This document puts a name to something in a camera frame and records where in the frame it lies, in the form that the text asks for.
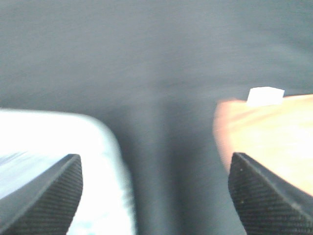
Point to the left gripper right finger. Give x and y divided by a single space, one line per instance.
265 203

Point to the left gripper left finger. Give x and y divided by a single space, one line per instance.
47 204

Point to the brown towel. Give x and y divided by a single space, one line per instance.
279 137

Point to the white perforated laundry basket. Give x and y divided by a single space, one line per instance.
32 141

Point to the black table cloth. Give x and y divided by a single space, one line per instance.
153 70

